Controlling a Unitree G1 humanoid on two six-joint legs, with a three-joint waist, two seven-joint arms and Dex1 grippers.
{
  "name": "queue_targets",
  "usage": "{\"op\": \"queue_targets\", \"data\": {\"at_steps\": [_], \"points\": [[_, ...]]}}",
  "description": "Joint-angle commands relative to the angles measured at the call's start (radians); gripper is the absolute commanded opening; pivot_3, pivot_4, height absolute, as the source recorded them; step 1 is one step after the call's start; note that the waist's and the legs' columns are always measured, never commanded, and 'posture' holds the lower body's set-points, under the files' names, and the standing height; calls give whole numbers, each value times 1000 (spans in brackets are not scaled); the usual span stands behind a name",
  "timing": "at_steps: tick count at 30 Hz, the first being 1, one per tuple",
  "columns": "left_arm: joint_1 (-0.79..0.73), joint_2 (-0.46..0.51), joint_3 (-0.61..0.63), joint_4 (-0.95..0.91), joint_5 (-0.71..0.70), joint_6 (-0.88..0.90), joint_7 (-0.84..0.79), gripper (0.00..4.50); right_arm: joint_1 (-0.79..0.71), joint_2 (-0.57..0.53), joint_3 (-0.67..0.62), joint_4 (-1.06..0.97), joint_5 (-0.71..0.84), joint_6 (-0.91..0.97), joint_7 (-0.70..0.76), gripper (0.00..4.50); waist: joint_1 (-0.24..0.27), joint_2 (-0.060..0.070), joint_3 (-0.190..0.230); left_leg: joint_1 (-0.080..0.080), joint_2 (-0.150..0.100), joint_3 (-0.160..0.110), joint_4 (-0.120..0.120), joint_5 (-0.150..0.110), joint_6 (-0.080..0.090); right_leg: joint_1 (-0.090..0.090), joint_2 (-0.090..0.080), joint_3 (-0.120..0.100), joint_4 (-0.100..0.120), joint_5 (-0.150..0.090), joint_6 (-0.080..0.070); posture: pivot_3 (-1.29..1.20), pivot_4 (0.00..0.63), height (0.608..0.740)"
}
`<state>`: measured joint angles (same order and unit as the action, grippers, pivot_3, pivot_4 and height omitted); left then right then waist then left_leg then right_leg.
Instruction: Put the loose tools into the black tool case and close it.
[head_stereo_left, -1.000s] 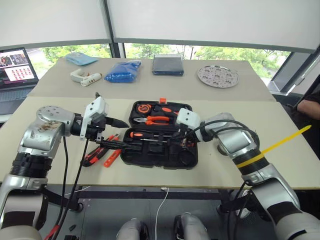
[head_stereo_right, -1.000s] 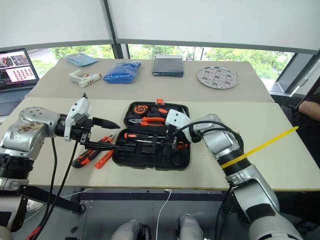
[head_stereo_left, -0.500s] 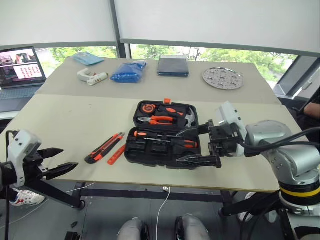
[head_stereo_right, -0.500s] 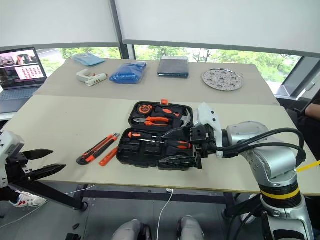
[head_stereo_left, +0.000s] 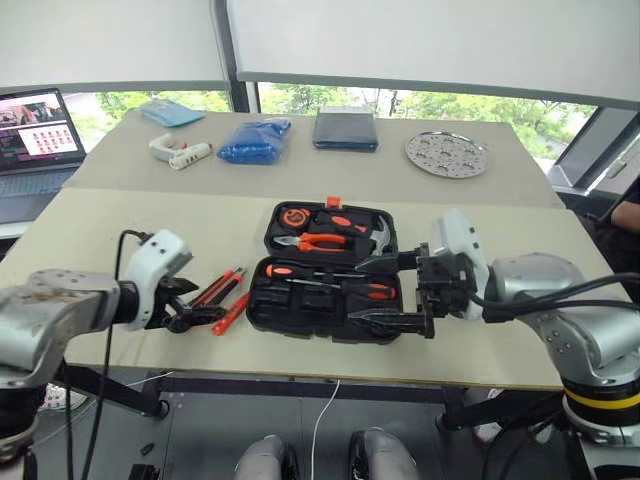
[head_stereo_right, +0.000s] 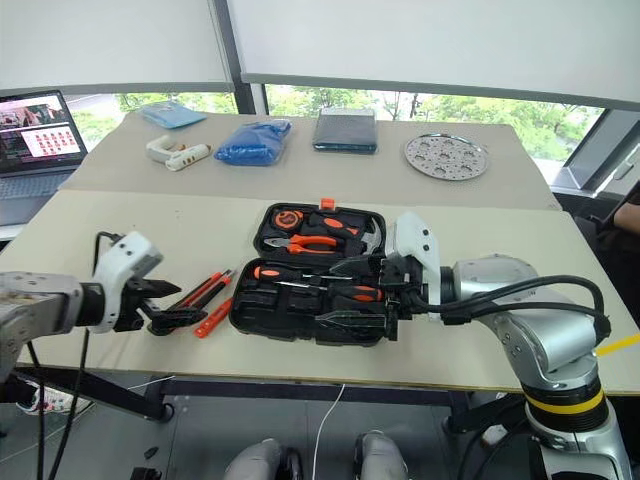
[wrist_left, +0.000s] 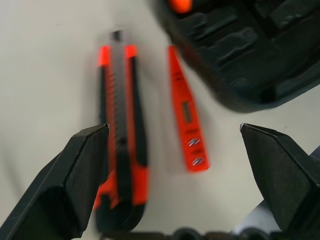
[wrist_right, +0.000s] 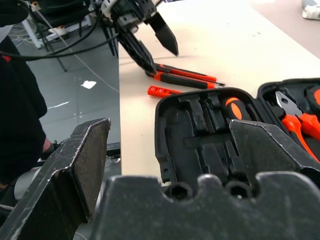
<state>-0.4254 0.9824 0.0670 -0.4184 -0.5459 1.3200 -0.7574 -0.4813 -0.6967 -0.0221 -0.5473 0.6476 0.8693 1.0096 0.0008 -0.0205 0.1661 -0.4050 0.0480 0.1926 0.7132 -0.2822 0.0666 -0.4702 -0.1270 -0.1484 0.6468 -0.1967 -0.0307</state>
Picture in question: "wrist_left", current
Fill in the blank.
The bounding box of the orange voltage tester pen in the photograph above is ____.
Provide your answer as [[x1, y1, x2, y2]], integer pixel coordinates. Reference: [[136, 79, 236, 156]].
[[166, 44, 211, 174]]

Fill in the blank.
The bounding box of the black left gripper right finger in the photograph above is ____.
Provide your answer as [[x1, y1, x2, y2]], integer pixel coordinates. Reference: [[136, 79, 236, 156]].
[[239, 123, 320, 233]]

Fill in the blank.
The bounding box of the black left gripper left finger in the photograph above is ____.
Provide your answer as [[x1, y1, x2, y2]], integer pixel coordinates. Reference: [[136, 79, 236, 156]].
[[0, 123, 110, 240]]

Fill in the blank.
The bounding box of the orange black utility knife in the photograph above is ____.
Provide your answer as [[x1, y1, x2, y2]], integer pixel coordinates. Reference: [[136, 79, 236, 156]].
[[93, 30, 150, 233]]

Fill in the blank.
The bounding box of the black plastic tool case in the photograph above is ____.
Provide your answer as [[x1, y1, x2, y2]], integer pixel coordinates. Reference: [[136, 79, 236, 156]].
[[159, 0, 320, 113]]

